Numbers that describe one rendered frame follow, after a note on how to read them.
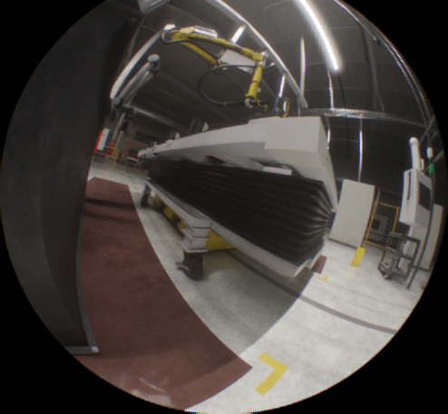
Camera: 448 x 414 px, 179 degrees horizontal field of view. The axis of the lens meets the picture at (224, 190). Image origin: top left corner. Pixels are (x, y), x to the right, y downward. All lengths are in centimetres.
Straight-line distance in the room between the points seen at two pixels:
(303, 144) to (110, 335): 85
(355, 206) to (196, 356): 517
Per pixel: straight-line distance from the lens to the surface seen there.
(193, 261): 91
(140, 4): 50
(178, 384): 64
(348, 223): 520
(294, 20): 998
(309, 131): 33
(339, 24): 1008
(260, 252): 67
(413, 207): 270
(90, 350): 67
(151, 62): 212
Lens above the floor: 63
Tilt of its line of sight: 1 degrees down
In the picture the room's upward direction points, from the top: 17 degrees clockwise
